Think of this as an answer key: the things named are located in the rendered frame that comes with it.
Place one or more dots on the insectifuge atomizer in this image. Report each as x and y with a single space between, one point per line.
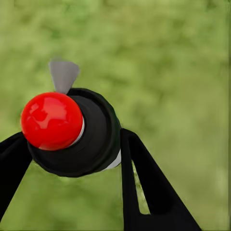
71 132

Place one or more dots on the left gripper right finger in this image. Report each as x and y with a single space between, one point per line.
168 212

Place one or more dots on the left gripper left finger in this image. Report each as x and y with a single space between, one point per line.
15 158

